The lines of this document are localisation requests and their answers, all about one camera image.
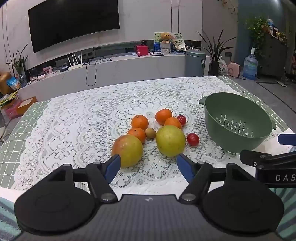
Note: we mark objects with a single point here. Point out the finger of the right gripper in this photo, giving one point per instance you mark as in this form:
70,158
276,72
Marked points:
268,161
287,139

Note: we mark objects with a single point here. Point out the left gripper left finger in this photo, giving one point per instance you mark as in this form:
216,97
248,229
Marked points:
100,175

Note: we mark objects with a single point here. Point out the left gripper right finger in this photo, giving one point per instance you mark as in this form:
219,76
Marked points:
198,177

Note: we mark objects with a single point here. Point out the red cherry tomato front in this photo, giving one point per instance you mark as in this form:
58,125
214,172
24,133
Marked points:
193,139

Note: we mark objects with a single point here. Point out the red cherry tomato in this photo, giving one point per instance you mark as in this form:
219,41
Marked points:
182,119
193,139

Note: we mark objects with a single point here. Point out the yellow-green pear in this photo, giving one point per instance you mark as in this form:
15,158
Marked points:
170,141

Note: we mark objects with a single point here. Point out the red cherry tomato back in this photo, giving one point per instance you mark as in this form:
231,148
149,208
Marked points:
182,119

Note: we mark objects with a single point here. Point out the orange tangerine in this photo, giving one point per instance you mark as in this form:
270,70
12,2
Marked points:
138,133
140,121
173,122
162,115

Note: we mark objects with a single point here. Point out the green colander bowl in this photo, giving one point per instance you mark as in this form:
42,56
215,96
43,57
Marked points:
236,123

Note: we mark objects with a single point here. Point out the blue water jug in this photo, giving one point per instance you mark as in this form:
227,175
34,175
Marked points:
250,66

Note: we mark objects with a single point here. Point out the dark drawer cabinet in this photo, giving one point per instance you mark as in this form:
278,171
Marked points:
274,57

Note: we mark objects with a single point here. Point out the pink small heater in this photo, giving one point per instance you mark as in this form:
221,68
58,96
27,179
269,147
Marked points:
234,69

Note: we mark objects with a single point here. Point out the green grid table mat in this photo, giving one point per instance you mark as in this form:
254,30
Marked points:
20,129

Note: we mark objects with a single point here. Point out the white plastic bag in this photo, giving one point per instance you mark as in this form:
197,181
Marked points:
223,67

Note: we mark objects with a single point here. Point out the orange cardboard box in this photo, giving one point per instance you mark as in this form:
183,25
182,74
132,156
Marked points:
24,106

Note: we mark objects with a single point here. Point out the striped teal sleeve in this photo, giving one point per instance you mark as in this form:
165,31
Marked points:
10,228

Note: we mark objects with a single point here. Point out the white tv cabinet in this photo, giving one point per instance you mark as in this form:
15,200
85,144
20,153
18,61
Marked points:
111,71

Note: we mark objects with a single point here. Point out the white wifi router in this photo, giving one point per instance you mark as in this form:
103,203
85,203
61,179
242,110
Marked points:
75,62

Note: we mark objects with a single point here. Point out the grey-blue trash bin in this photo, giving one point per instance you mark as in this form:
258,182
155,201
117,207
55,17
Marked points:
194,63

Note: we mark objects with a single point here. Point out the potted long-leaf plant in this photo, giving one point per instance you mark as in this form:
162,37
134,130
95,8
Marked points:
214,48

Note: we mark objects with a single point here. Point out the trailing green plant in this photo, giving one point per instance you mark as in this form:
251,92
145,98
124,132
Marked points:
259,29

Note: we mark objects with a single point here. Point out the golden vase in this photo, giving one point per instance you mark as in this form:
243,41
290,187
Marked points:
4,88

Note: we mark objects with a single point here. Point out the red box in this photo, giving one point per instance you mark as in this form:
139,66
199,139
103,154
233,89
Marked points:
142,50

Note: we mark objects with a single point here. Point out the left potted plant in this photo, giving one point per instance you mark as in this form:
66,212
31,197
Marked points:
18,65

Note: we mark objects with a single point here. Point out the teddy bear bouquet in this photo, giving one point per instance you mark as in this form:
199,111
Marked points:
165,43

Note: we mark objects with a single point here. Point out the black wall television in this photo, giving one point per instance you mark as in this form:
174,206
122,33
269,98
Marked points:
52,22

